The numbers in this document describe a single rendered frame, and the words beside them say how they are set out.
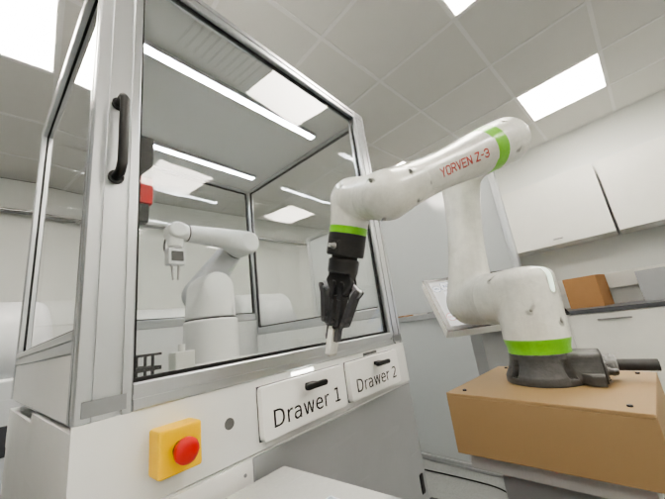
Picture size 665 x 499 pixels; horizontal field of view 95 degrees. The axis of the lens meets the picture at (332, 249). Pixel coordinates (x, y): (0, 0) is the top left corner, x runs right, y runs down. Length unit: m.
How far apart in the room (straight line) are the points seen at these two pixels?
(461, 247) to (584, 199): 3.04
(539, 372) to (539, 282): 0.18
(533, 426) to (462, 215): 0.54
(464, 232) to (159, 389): 0.81
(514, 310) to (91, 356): 0.81
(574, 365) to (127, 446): 0.83
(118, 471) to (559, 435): 0.71
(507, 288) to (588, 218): 3.12
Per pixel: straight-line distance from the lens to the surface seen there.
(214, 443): 0.74
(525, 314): 0.78
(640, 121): 4.46
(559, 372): 0.80
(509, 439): 0.73
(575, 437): 0.69
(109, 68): 0.87
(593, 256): 4.20
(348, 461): 1.03
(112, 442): 0.67
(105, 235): 0.68
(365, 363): 1.05
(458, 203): 0.97
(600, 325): 3.49
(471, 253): 0.92
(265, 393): 0.77
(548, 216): 3.93
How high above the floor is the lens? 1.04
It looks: 14 degrees up
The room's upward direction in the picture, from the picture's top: 8 degrees counter-clockwise
